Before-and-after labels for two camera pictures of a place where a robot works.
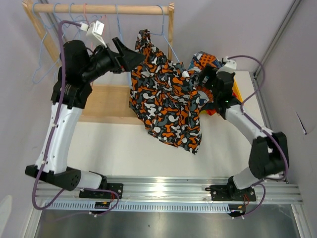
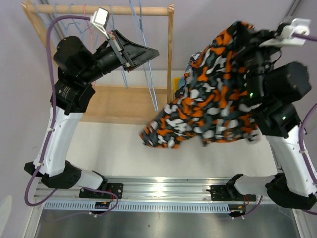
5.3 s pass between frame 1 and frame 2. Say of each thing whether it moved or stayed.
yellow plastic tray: moved
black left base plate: stayed
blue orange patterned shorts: moved
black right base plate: stayed
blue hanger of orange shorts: moved
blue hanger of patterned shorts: moved
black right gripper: moved
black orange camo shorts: moved
